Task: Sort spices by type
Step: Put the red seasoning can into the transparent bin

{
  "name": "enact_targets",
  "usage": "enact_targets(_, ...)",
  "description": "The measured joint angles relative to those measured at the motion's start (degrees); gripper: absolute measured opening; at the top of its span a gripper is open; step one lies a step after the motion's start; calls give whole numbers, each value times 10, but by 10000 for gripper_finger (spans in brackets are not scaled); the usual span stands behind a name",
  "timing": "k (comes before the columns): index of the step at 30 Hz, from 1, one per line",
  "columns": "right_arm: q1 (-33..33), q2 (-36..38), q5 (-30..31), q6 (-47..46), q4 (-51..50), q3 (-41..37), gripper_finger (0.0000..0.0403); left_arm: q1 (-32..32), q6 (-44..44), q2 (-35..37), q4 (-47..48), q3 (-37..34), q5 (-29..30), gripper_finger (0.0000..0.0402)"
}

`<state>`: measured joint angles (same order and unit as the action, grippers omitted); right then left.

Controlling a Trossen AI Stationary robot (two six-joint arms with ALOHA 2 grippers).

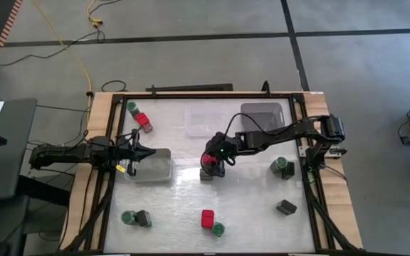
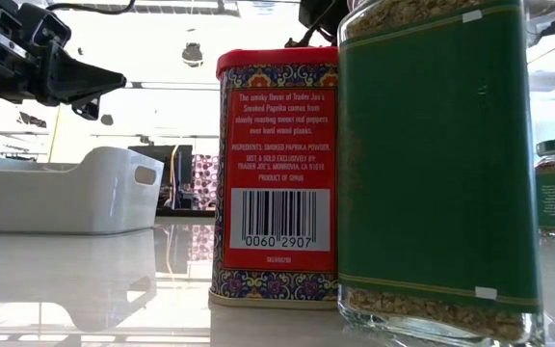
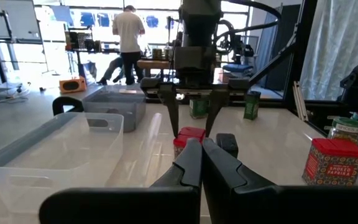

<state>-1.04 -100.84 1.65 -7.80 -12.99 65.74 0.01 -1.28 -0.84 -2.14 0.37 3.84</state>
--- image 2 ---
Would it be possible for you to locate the red-lidded paprika tin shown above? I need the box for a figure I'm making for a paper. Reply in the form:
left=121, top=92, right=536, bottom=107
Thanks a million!
left=208, top=46, right=340, bottom=310

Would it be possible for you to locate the black aluminium table frame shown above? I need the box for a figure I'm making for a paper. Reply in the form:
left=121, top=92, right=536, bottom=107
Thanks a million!
left=155, top=206, right=216, bottom=218

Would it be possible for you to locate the white plastic bin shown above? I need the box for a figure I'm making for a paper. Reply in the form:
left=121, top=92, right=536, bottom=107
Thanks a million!
left=0, top=146, right=166, bottom=236

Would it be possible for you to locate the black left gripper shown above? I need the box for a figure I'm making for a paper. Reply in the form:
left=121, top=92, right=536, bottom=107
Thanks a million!
left=0, top=0, right=127, bottom=121

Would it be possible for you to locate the black background monitor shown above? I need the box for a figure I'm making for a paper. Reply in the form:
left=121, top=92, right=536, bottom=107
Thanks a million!
left=127, top=144, right=195, bottom=213

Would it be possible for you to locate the yellow hanging cord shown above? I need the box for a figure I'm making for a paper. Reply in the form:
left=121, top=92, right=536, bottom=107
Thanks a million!
left=48, top=104, right=64, bottom=164

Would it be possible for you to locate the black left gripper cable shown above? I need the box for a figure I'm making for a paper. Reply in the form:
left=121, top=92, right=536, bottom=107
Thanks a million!
left=45, top=0, right=137, bottom=15

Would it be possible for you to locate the pink patterned cloth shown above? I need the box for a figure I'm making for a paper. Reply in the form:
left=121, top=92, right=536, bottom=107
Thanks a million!
left=193, top=153, right=221, bottom=211

